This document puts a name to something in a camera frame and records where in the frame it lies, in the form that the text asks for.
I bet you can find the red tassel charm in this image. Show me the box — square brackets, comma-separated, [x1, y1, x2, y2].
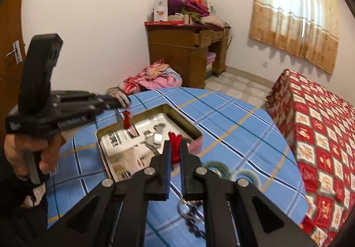
[123, 110, 131, 130]

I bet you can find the green jade bead bracelet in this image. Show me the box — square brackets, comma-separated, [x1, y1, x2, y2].
[202, 161, 231, 180]

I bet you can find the silver wristwatch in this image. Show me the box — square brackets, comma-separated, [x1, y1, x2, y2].
[144, 123, 166, 150]

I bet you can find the pale jade bangle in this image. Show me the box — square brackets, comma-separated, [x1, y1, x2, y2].
[231, 168, 262, 190]

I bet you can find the pile of clothes on floor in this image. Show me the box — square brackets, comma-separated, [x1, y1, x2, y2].
[107, 60, 182, 98]

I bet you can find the brown wooden desk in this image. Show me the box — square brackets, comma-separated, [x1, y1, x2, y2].
[144, 22, 231, 88]

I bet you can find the blue plaid tablecloth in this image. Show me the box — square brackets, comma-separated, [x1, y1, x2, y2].
[45, 86, 310, 247]

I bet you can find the pink metal tin box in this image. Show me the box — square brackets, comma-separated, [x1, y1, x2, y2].
[96, 104, 203, 182]

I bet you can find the beige window curtain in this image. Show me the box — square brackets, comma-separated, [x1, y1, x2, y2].
[249, 0, 339, 75]

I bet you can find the person's left hand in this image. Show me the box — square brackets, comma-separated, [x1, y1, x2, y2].
[4, 134, 66, 179]

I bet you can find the red patterned bed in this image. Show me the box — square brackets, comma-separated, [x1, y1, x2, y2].
[266, 69, 354, 246]

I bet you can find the clutter on desk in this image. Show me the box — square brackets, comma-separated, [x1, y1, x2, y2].
[167, 0, 230, 28]

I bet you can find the paper lining in tin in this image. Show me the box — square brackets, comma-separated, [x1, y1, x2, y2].
[99, 112, 195, 183]

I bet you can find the red string bracelet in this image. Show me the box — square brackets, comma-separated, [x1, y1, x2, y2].
[168, 131, 184, 165]

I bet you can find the white product box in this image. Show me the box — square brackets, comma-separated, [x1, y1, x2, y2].
[154, 0, 168, 22]

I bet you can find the dark purple bead bracelet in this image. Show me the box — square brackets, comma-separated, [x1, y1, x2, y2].
[177, 199, 208, 239]

